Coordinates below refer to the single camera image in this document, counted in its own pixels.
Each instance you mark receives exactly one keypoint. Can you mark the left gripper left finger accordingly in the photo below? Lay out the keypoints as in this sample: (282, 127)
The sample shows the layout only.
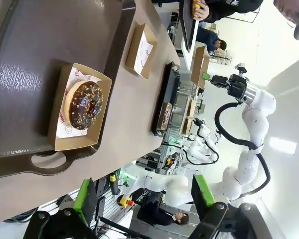
(87, 201)

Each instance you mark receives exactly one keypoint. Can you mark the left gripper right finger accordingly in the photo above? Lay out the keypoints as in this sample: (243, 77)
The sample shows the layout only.
(201, 196)

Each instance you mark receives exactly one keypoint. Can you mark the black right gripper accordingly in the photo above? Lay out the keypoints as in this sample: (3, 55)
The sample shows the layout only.
(235, 87)

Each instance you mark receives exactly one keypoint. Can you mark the kraft paper food box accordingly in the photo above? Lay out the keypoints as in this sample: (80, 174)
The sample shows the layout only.
(132, 47)
(160, 124)
(199, 62)
(102, 119)

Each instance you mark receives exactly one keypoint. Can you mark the purple glazed sprinkle donut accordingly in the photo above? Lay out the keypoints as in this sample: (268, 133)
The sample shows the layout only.
(166, 115)

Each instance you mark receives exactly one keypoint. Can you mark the small black serving tray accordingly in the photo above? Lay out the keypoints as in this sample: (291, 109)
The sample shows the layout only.
(188, 25)

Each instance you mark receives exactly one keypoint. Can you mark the yellow glazed donut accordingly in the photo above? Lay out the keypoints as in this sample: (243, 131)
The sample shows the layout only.
(195, 7)

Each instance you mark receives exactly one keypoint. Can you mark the white printed paper liner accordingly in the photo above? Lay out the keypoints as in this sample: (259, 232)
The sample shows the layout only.
(76, 73)
(143, 53)

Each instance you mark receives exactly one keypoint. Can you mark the chocolate donut with nuts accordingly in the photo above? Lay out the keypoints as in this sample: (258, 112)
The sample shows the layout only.
(84, 107)

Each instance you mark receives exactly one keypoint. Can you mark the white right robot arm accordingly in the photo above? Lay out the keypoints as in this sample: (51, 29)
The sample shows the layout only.
(256, 119)

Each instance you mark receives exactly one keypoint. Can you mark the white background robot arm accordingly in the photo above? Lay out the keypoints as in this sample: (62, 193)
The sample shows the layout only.
(204, 142)

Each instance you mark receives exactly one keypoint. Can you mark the large black serving tray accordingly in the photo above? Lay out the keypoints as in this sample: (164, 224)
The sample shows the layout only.
(165, 84)

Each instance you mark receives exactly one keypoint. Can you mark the brown plastic serving tray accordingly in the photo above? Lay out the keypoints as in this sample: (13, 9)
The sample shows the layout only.
(27, 37)

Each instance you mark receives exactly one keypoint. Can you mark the person's right hand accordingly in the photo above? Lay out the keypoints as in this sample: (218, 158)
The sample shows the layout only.
(203, 11)

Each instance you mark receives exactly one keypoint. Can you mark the background cardboard box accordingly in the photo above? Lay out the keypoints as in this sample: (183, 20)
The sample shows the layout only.
(192, 107)
(187, 126)

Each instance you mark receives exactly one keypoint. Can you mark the yellow emergency stop button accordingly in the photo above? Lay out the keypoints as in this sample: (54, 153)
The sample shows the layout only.
(127, 202)

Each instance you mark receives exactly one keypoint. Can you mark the person in blue jacket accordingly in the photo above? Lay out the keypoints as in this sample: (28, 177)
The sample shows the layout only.
(209, 39)

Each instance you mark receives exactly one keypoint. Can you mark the person in dark suit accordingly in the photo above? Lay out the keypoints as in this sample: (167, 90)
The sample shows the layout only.
(154, 214)

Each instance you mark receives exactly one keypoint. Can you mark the person in black shirt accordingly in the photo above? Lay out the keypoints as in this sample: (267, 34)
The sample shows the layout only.
(229, 3)

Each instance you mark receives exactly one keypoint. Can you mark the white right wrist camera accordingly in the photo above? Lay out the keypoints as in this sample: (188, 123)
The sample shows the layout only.
(240, 66)

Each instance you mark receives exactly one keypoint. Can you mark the aluminium frame stand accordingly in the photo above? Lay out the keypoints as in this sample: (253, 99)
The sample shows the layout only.
(164, 152)

